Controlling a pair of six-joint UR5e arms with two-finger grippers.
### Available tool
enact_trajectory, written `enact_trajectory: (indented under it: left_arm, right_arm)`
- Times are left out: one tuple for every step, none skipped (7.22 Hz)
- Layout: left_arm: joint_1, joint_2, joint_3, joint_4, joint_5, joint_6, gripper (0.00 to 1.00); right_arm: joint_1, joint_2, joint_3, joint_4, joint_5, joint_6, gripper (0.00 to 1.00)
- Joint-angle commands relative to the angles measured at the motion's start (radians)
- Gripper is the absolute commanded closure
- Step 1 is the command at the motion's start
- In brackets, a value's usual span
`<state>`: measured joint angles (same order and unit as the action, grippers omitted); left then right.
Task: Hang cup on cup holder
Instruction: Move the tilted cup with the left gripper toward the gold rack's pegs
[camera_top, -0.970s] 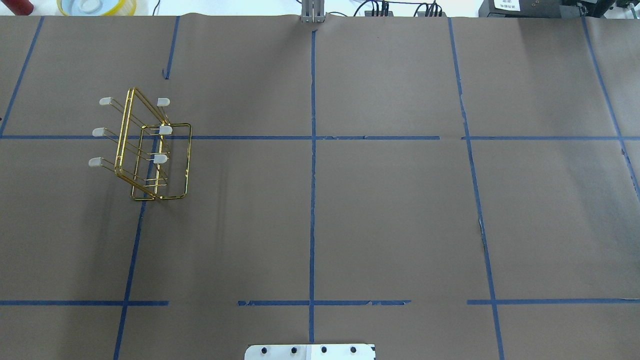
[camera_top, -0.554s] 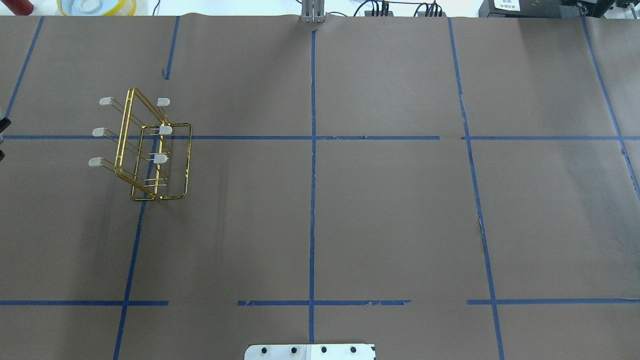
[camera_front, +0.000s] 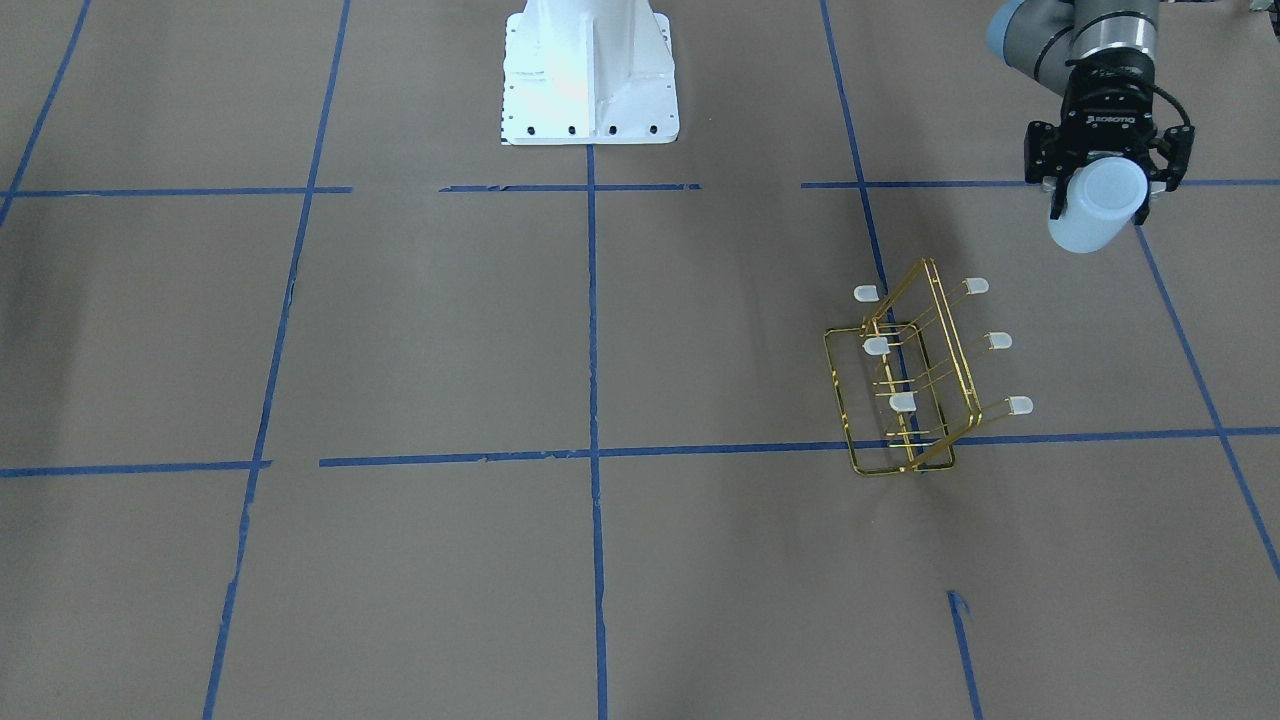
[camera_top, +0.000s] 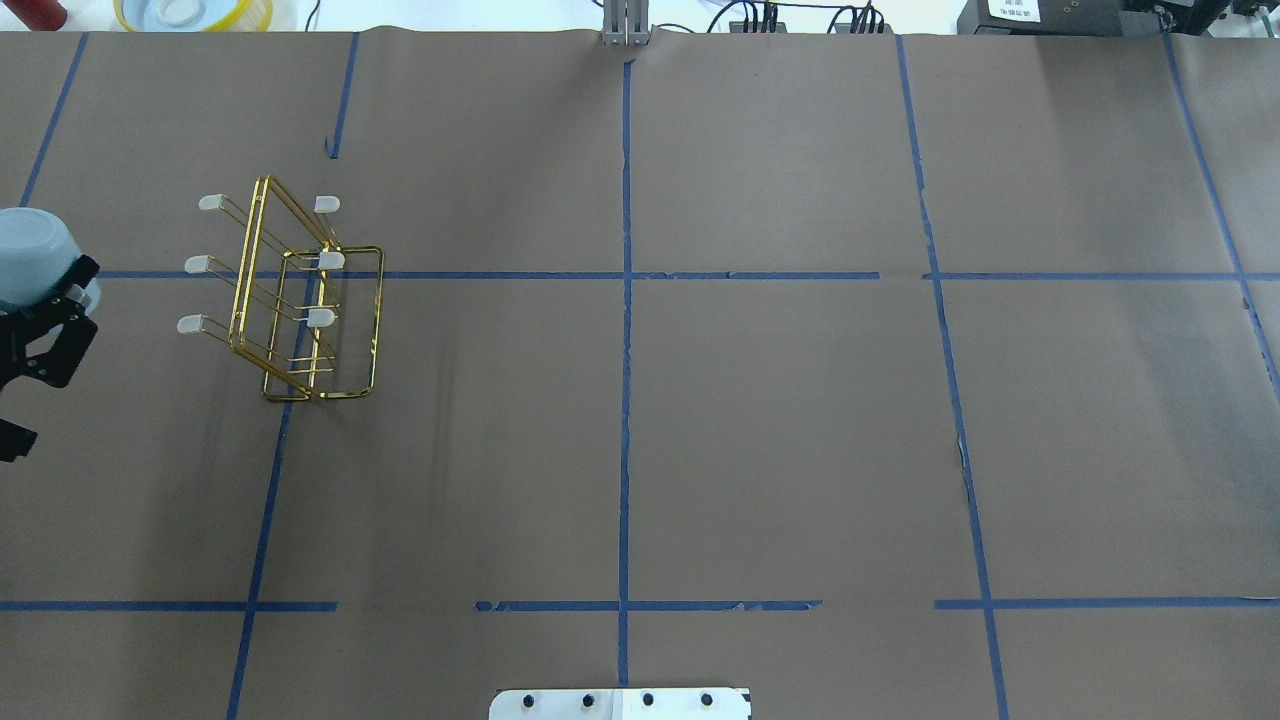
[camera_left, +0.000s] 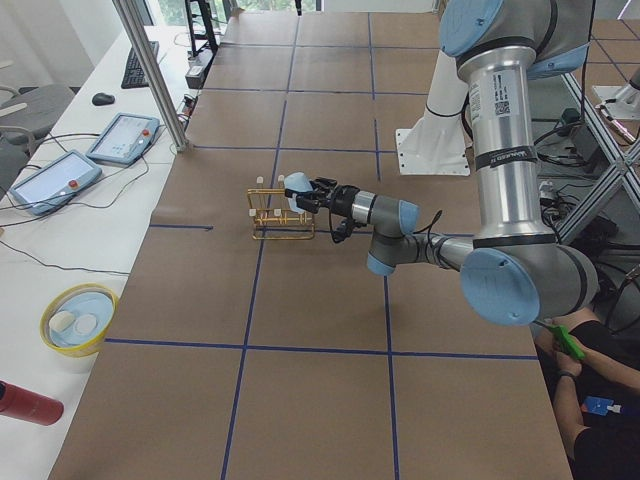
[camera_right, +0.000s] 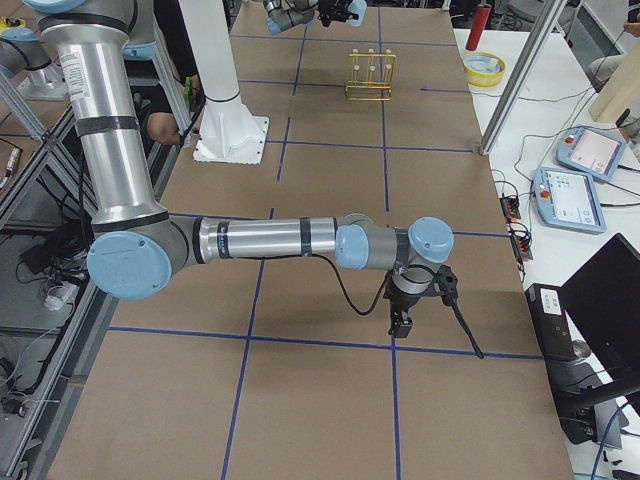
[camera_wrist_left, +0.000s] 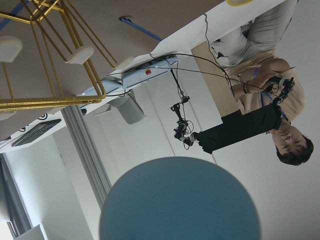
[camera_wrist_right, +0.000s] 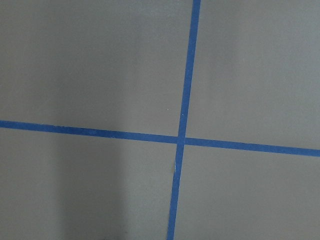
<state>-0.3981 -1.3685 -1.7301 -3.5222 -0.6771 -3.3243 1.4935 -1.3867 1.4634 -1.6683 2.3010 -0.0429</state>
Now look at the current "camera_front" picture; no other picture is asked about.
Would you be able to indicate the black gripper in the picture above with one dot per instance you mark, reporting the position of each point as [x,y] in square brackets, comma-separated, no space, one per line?
[1104,112]

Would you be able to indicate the light blue plastic cup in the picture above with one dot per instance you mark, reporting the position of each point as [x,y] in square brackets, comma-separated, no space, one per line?
[1100,199]

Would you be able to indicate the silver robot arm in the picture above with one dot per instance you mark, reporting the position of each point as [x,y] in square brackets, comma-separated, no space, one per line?
[1038,38]

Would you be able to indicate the gold wire cup holder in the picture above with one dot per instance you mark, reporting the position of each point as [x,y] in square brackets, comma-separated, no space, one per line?
[904,374]

